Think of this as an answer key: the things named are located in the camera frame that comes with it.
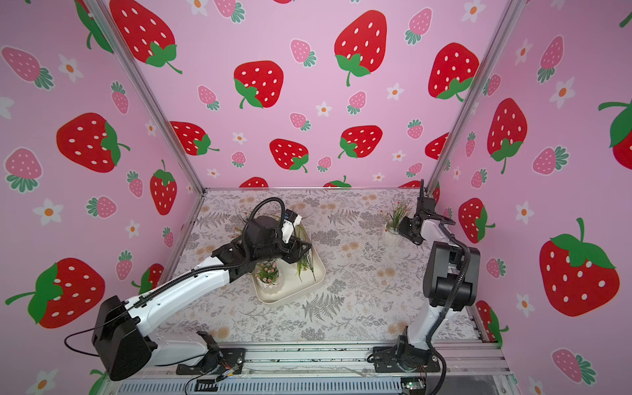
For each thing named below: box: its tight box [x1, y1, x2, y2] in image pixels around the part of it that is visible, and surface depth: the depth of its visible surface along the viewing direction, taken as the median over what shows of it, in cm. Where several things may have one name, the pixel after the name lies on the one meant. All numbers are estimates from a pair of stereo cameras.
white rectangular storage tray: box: [250, 243, 326, 306], surface depth 89 cm
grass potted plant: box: [380, 201, 409, 235], surface depth 100 cm
